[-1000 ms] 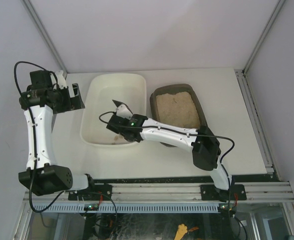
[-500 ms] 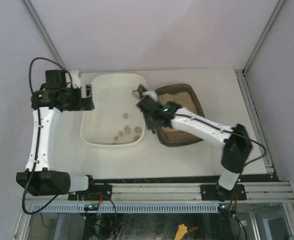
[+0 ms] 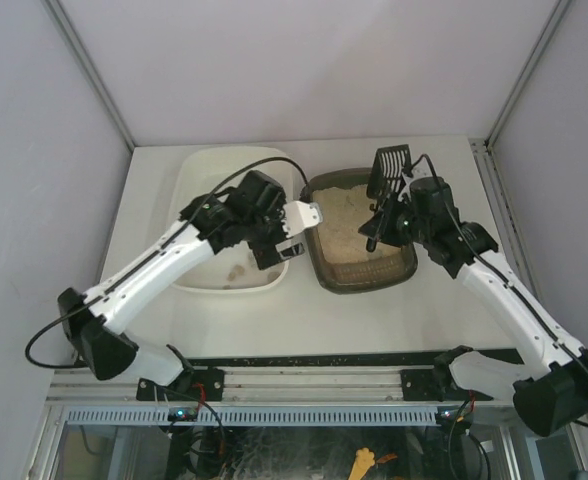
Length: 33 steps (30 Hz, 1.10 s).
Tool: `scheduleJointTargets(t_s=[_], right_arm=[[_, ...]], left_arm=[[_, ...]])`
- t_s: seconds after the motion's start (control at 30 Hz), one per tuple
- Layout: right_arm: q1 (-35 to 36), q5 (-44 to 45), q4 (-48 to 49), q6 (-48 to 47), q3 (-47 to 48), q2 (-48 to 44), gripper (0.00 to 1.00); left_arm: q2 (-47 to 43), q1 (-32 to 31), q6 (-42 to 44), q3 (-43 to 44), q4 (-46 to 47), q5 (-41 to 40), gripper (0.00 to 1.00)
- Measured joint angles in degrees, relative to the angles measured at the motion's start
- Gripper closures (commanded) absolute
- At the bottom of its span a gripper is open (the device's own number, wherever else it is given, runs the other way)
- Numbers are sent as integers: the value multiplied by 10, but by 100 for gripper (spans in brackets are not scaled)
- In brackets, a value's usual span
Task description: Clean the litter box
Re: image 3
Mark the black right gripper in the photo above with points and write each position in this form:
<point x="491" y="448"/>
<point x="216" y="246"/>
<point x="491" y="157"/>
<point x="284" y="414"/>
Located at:
<point x="383" y="211"/>

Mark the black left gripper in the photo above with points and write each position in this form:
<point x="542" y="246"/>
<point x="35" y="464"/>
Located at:
<point x="267" y="245"/>

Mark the dark translucent litter box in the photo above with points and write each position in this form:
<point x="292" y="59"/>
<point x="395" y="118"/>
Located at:
<point x="338" y="251"/>

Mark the black slotted litter scoop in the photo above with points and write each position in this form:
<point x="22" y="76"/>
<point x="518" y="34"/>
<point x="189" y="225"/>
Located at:
<point x="389" y="167"/>

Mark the white plastic bin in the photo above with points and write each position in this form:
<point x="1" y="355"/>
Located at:
<point x="199" y="173"/>

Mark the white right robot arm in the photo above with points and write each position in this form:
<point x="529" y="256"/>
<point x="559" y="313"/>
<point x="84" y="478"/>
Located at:
<point x="549" y="389"/>

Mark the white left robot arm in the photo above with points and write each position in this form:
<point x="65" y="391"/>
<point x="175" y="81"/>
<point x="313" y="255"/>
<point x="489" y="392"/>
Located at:
<point x="95" y="321"/>

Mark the yellow paw shaped object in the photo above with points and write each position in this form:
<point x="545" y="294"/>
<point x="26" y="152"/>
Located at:
<point x="364" y="461"/>

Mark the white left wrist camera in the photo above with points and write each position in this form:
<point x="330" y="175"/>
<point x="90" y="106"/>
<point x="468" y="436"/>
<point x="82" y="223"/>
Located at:
<point x="300" y="216"/>

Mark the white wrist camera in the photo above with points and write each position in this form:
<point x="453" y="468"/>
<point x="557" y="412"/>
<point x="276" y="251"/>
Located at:
<point x="300" y="216"/>
<point x="408" y="176"/>

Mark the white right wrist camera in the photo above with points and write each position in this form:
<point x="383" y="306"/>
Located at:
<point x="408" y="176"/>

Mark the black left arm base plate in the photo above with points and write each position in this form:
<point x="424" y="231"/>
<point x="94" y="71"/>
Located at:
<point x="181" y="382"/>

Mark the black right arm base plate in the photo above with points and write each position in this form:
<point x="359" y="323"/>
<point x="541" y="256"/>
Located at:
<point x="446" y="382"/>

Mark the grey slotted cable duct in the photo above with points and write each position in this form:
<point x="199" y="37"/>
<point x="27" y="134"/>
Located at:
<point x="251" y="416"/>

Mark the aluminium front frame rail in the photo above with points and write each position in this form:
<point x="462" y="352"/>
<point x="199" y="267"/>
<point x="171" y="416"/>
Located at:
<point x="266" y="385"/>

